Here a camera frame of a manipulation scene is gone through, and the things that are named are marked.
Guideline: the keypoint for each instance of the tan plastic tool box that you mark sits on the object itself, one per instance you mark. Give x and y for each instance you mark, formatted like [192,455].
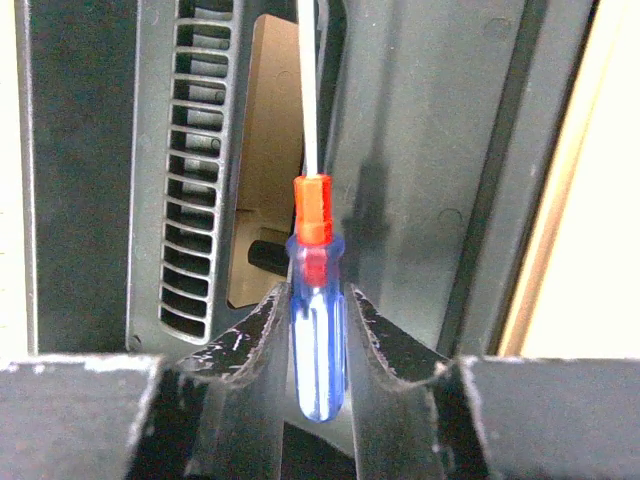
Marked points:
[575,292]

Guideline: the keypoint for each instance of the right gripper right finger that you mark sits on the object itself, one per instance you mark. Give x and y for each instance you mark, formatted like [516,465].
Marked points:
[412,414]

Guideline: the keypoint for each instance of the red blue screwdriver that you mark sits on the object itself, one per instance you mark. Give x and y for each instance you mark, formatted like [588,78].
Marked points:
[317,305]

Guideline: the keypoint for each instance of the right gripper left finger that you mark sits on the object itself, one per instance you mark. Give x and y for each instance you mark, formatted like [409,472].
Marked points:
[243,373]

